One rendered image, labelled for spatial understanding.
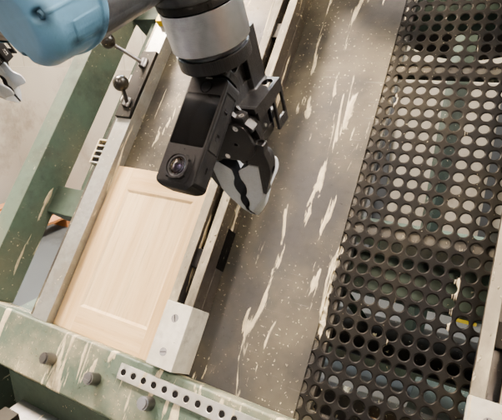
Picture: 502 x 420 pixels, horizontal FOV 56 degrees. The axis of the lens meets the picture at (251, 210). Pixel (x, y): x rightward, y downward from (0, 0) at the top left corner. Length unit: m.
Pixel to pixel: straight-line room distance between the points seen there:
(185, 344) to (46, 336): 0.36
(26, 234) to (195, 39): 1.05
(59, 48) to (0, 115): 4.66
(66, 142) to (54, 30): 1.11
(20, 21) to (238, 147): 0.23
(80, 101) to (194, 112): 1.02
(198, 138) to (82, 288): 0.78
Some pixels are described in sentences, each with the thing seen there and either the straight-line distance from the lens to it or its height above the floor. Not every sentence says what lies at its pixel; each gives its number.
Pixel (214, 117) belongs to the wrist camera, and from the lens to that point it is 0.44.
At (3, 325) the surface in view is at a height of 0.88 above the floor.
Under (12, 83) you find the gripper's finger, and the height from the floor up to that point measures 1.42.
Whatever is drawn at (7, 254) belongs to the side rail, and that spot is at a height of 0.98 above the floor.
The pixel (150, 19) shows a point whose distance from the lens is 1.58.
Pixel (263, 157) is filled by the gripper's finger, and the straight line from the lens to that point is 0.48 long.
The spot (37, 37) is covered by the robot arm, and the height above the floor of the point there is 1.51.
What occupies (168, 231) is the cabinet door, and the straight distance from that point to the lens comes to 1.07.
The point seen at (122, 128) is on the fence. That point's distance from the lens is 1.26.
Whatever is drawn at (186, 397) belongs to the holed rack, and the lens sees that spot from 0.93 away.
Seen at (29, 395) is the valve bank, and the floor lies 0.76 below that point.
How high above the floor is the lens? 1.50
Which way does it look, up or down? 20 degrees down
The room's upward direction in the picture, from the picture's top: straight up
